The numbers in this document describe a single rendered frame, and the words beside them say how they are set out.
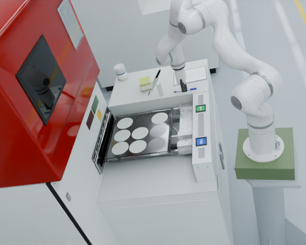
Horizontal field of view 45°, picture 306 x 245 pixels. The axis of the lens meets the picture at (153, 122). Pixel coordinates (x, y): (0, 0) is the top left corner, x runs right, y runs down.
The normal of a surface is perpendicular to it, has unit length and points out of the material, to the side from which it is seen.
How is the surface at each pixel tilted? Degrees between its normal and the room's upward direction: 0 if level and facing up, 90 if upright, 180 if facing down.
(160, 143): 0
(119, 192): 0
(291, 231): 90
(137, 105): 90
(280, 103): 0
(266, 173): 90
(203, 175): 90
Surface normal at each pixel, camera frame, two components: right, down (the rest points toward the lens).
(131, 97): -0.26, -0.74
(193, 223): -0.09, 0.66
